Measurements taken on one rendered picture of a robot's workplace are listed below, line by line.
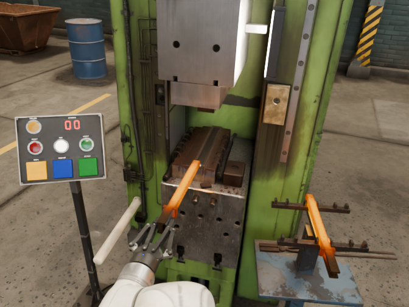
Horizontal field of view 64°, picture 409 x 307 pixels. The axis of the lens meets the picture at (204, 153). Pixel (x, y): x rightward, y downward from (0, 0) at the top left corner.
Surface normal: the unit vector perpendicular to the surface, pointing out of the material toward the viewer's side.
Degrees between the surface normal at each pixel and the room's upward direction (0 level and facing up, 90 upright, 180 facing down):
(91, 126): 60
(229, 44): 90
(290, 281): 0
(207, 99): 90
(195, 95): 90
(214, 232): 90
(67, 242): 0
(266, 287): 0
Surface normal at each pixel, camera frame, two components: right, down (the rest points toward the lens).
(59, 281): 0.04, -0.87
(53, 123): 0.19, 0.00
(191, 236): -0.23, 0.48
